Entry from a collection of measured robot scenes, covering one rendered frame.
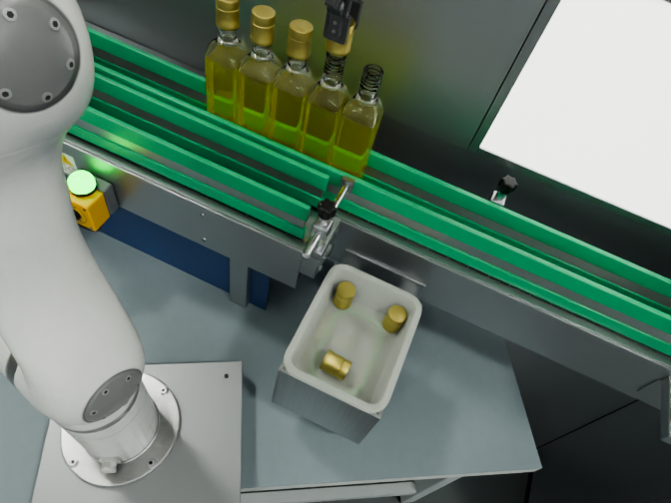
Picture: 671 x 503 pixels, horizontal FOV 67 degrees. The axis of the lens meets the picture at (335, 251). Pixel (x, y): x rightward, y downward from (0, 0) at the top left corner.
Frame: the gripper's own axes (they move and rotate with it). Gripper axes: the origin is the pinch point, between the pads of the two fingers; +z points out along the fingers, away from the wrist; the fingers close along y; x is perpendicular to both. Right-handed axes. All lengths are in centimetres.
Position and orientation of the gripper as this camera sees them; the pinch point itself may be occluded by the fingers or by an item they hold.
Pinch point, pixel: (342, 19)
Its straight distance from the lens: 73.8
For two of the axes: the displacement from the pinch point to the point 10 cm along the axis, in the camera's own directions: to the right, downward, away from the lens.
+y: -3.9, 7.2, -5.7
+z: -1.7, 5.5, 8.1
